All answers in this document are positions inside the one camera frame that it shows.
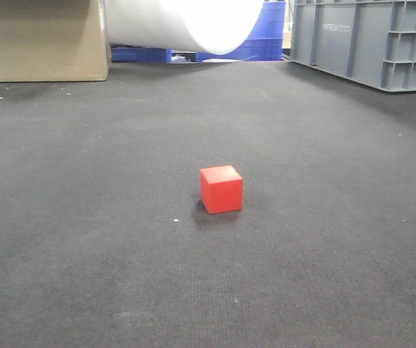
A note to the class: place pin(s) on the blue plastic crates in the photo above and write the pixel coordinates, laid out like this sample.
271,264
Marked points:
264,43

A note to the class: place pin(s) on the tan cardboard box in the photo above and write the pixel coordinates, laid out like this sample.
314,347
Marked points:
53,41

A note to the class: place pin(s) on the white foam roll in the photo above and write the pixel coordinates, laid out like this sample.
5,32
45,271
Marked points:
216,27

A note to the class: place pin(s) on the red magnetic cube block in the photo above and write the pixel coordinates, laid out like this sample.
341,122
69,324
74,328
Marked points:
221,189

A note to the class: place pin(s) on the grey plastic crate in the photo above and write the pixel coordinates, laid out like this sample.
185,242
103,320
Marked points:
368,42

